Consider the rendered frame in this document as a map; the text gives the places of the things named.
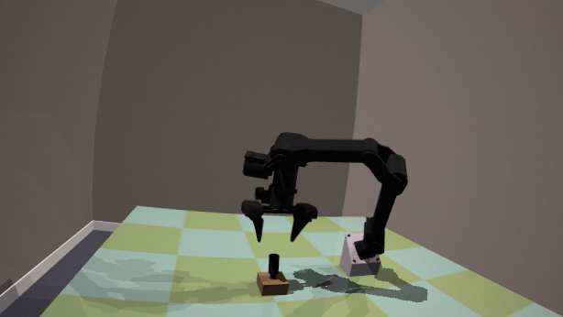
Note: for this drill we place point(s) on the brown wooden block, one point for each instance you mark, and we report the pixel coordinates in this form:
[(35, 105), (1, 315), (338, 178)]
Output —
[(272, 287)]

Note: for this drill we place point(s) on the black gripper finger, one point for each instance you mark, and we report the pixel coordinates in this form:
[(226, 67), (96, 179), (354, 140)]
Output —
[(258, 223), (298, 225)]

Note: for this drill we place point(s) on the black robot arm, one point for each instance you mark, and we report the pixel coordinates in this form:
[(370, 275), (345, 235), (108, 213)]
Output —
[(292, 151)]

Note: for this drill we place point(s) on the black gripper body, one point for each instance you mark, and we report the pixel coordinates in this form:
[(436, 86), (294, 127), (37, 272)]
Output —
[(281, 198)]

